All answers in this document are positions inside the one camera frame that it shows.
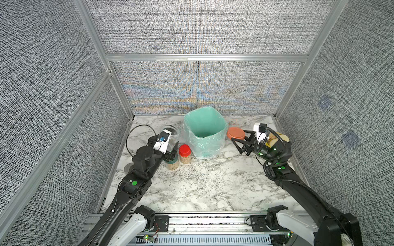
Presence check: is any red lid peanut jar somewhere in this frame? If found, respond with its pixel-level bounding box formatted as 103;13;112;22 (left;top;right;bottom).
179;145;192;164

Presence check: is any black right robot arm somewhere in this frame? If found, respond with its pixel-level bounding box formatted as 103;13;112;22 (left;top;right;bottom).
231;128;363;246

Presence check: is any orange lid peanut jar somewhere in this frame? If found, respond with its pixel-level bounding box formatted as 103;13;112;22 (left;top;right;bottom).
163;125;180;150

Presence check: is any orange jar lid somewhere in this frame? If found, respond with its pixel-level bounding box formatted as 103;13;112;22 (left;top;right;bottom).
227;127;246;140

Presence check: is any green trash bin with liner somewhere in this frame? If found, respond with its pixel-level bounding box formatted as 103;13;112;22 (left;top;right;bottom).
184;106;228;159

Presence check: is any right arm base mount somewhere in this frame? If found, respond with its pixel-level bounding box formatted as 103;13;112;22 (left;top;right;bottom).
249;215;278;232

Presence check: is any green lid peanut jar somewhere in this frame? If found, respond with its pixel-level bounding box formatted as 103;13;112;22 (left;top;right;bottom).
166;156;179;171

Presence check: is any small silver lid jar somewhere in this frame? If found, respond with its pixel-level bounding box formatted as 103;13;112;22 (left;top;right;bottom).
124;163;133;174

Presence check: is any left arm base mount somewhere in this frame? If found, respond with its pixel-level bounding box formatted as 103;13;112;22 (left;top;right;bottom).
143;215;170;233

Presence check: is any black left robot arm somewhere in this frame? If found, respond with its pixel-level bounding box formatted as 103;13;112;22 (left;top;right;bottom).
79;137;179;246

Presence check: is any yellow bamboo steamer basket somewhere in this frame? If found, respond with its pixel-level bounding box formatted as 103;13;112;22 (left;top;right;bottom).
265;132;290;148

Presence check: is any aluminium front rail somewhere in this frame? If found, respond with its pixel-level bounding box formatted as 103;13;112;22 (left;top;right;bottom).
80;212;321;246

